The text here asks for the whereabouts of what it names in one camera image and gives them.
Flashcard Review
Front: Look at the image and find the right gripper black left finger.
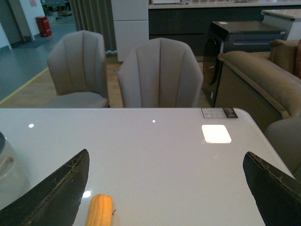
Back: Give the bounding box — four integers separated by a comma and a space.
0, 149, 89, 226

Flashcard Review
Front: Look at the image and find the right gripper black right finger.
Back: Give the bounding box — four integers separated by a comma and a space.
243, 152, 301, 226

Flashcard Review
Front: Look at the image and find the yellow corn cob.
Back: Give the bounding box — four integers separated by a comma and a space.
85, 194, 113, 226

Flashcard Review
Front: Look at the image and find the cream electric cooking pot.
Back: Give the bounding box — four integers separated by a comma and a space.
0, 134, 27, 209

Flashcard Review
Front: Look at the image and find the grey chair at table end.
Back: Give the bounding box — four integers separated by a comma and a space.
264, 117, 301, 181

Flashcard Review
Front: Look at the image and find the table label sticker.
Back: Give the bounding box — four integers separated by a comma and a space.
201, 107, 238, 118

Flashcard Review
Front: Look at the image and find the brown sofa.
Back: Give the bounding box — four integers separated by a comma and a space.
214, 40, 301, 128

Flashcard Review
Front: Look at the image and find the beige chair left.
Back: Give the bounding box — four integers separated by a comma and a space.
44, 30, 110, 108

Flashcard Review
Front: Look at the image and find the beige chair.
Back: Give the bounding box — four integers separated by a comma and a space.
44, 30, 110, 108
118, 38, 203, 108

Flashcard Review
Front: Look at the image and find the beige chair right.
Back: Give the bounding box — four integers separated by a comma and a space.
118, 38, 203, 108

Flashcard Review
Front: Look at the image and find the black appliance box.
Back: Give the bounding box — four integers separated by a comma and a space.
202, 20, 286, 108

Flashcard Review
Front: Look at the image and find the red cabinet box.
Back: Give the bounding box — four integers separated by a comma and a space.
36, 16, 52, 37

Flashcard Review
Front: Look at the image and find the dark kitchen counter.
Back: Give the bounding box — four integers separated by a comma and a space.
148, 0, 301, 56

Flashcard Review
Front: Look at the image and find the white pillar cabinet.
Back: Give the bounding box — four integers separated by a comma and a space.
111, 0, 149, 62

